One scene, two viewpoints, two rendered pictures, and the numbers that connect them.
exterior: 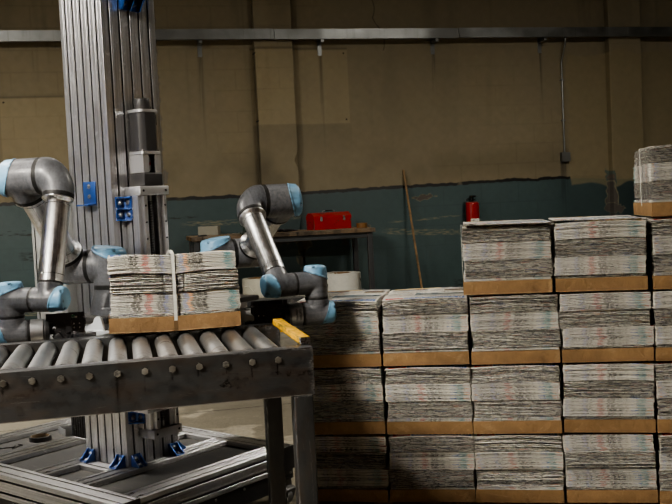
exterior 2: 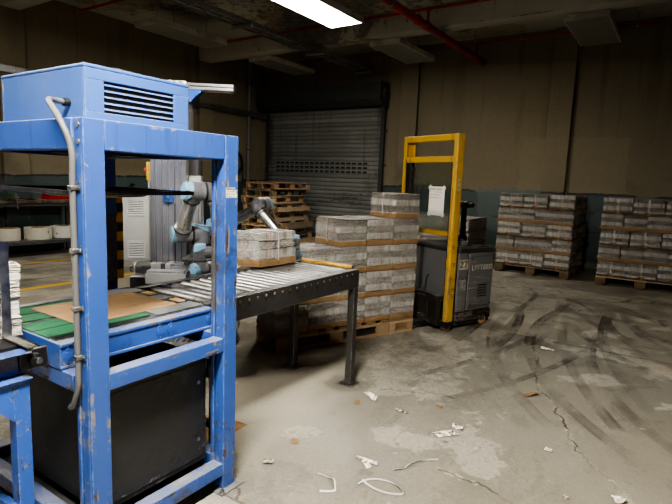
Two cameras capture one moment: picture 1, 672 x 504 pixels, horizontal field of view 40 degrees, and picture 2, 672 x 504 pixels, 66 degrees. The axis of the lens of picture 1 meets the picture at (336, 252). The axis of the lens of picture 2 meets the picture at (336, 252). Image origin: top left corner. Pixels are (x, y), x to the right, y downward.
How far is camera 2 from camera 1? 2.54 m
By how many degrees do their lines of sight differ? 43
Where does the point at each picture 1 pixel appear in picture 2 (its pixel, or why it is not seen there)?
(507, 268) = (353, 236)
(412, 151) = not seen: hidden behind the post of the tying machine
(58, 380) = (304, 287)
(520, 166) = not seen: hidden behind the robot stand
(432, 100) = not seen: hidden behind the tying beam
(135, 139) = (195, 169)
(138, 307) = (266, 255)
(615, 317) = (382, 254)
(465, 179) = (127, 174)
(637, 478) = (384, 310)
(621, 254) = (386, 231)
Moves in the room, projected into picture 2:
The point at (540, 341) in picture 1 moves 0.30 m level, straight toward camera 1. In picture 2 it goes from (360, 263) to (381, 269)
